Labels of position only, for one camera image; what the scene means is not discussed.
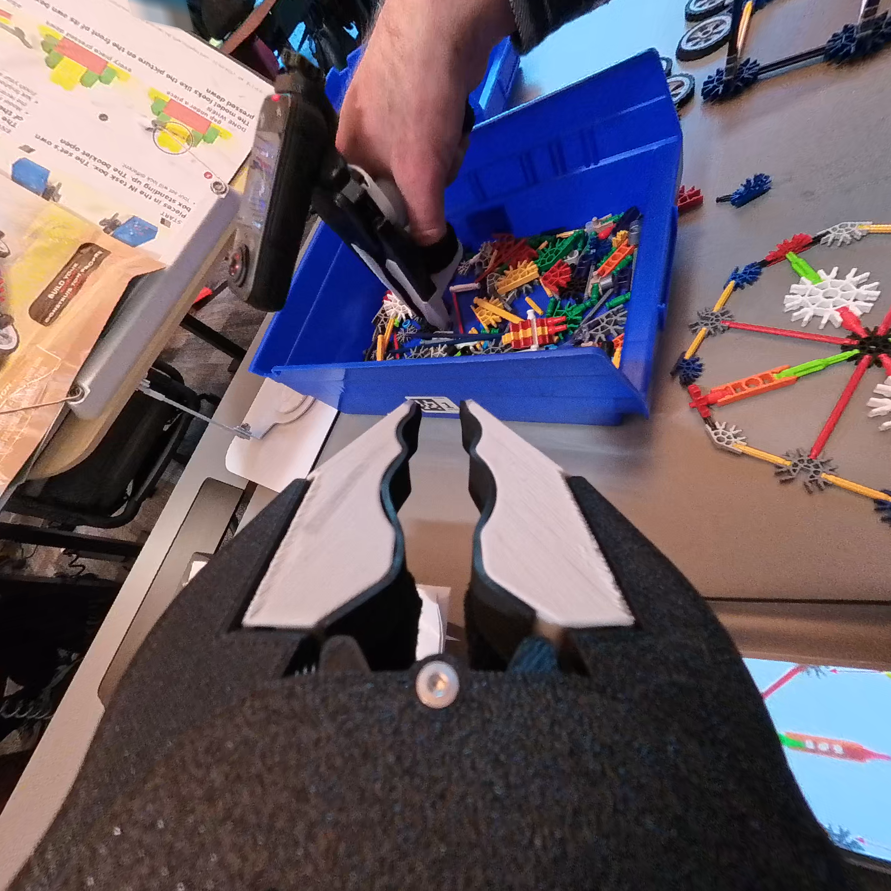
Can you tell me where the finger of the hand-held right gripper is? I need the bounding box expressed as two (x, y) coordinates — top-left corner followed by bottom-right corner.
(313, 198), (450, 329)
(348, 202), (459, 314)

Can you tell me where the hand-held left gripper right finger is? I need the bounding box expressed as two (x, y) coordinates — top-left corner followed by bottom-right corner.
(458, 399), (636, 631)

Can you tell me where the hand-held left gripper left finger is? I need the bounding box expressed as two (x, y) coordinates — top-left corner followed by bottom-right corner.
(241, 400), (423, 634)

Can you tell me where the blue plastic parts bin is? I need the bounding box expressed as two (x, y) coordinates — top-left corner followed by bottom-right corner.
(249, 47), (683, 427)

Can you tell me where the pile of colourful construction pieces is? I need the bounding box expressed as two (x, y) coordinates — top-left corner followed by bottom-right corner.
(362, 205), (645, 370)

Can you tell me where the blue connector with black rod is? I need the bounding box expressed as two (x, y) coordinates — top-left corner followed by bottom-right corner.
(716, 173), (774, 208)

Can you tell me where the construction toy wheel model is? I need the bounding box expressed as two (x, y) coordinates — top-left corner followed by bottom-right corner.
(670, 221), (891, 523)

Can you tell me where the person's right hand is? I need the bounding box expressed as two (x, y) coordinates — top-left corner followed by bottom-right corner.
(334, 0), (519, 246)

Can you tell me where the white paper slip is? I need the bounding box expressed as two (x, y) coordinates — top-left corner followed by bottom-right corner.
(414, 585), (453, 659)

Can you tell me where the grey document holder board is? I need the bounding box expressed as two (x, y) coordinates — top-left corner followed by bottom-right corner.
(70, 160), (252, 422)

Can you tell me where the white instruction sheet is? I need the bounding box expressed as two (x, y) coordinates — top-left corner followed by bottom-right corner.
(0, 0), (276, 269)

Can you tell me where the brown printed booklet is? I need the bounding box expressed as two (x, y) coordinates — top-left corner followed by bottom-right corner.
(0, 170), (168, 488)

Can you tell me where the tablet in black case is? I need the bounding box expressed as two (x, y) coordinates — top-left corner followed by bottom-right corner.
(741, 654), (891, 871)

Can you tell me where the construction toy car model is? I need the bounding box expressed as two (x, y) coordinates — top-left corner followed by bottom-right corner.
(661, 0), (891, 109)

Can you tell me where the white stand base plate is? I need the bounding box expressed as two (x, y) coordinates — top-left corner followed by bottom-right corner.
(224, 379), (342, 491)

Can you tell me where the black frame chair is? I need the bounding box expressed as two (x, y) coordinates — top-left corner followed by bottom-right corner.
(0, 362), (203, 544)

